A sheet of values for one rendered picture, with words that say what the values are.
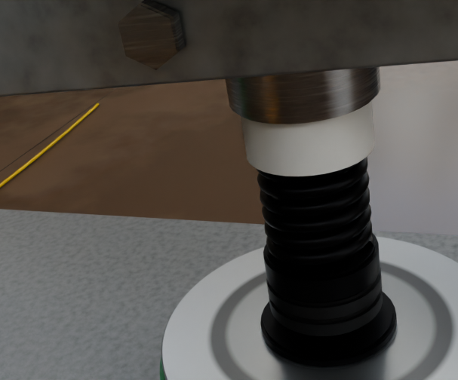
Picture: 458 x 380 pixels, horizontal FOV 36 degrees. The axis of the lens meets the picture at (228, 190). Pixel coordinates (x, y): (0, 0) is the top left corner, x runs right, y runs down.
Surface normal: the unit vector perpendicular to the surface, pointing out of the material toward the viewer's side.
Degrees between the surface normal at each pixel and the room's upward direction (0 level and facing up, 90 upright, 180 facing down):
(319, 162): 90
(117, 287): 0
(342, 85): 90
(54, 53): 90
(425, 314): 0
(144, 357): 0
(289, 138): 90
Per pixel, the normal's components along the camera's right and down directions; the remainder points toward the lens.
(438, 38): -0.27, 0.47
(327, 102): 0.21, 0.41
